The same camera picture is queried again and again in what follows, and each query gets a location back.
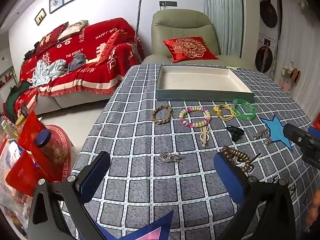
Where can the black hair claw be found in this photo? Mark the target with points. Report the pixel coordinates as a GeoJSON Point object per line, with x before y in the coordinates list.
{"type": "Point", "coordinates": [235, 133]}

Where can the person's right hand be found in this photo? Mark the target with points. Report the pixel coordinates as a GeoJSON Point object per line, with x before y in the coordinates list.
{"type": "Point", "coordinates": [314, 211]}

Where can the pale green curtain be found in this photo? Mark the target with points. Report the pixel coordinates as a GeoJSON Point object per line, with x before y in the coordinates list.
{"type": "Point", "coordinates": [222, 12]}

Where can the red embroidered cushion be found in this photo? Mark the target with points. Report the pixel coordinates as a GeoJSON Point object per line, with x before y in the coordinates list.
{"type": "Point", "coordinates": [190, 47]}

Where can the small silver charm clip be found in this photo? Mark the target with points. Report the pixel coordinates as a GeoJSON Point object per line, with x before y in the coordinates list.
{"type": "Point", "coordinates": [266, 141]}

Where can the black wall socket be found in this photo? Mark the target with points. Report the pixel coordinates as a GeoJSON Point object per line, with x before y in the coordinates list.
{"type": "Point", "coordinates": [168, 4]}

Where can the cream bow hair clip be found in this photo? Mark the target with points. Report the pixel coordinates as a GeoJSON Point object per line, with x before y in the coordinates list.
{"type": "Point", "coordinates": [204, 137]}

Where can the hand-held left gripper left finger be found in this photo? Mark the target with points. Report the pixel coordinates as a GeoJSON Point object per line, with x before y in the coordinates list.
{"type": "Point", "coordinates": [96, 170]}

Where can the small black framed photo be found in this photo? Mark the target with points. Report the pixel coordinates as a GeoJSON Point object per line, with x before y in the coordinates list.
{"type": "Point", "coordinates": [40, 17]}

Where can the grey sofa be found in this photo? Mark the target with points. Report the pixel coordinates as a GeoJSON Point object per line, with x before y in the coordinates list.
{"type": "Point", "coordinates": [50, 103]}

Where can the dark red cushion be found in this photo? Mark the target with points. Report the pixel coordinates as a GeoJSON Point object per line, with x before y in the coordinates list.
{"type": "Point", "coordinates": [51, 37]}

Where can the green translucent bangle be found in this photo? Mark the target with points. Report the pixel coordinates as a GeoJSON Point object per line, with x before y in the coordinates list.
{"type": "Point", "coordinates": [240, 116]}

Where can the red gift bag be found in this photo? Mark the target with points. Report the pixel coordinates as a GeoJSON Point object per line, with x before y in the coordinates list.
{"type": "Point", "coordinates": [22, 175]}
{"type": "Point", "coordinates": [30, 132]}

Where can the red patterned round tray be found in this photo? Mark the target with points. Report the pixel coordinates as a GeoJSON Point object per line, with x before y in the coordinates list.
{"type": "Point", "coordinates": [63, 140]}

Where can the white shallow cardboard tray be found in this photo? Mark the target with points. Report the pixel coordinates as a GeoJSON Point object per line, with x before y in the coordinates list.
{"type": "Point", "coordinates": [195, 77]}

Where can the light blue clothing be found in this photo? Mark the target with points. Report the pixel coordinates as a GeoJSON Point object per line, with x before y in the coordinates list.
{"type": "Point", "coordinates": [47, 72]}

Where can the blue and pink star sticker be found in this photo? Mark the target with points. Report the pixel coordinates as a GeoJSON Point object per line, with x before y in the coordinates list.
{"type": "Point", "coordinates": [140, 230]}

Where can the gooseneck phone stand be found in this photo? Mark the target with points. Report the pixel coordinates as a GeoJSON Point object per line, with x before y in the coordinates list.
{"type": "Point", "coordinates": [138, 22]}

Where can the grey clothing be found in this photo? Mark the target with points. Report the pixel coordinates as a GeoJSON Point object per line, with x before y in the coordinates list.
{"type": "Point", "coordinates": [76, 63]}

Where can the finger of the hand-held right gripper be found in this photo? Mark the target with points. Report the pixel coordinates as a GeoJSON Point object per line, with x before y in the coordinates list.
{"type": "Point", "coordinates": [315, 132]}
{"type": "Point", "coordinates": [293, 133]}

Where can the silver heart hair clip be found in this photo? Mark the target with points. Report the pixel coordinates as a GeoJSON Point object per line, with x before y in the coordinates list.
{"type": "Point", "coordinates": [166, 157]}

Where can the grey checked tablecloth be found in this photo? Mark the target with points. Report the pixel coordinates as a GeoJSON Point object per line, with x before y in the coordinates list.
{"type": "Point", "coordinates": [140, 135]}

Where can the white patterned cushion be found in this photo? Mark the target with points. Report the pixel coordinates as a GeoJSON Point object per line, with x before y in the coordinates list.
{"type": "Point", "coordinates": [72, 30]}

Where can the red satin cushion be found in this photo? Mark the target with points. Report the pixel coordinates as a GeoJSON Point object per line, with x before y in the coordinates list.
{"type": "Point", "coordinates": [112, 45]}

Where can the grey-green armchair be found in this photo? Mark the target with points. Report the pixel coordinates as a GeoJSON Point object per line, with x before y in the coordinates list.
{"type": "Point", "coordinates": [182, 25]}

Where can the red printed sofa blanket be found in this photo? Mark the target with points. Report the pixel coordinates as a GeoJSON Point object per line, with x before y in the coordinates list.
{"type": "Point", "coordinates": [100, 45]}

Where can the white washing machine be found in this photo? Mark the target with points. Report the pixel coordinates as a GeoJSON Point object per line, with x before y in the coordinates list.
{"type": "Point", "coordinates": [265, 58]}
{"type": "Point", "coordinates": [268, 12]}

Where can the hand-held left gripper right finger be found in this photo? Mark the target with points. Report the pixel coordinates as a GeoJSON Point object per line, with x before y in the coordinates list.
{"type": "Point", "coordinates": [228, 177]}

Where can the green cloth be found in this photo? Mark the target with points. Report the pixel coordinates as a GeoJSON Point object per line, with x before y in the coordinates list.
{"type": "Point", "coordinates": [15, 97]}

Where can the blue-lidded snack jar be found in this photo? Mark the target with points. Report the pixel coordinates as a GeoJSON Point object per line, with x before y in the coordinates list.
{"type": "Point", "coordinates": [51, 152]}

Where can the yellow star sticker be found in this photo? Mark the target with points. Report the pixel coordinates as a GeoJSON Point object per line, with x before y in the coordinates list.
{"type": "Point", "coordinates": [232, 68]}

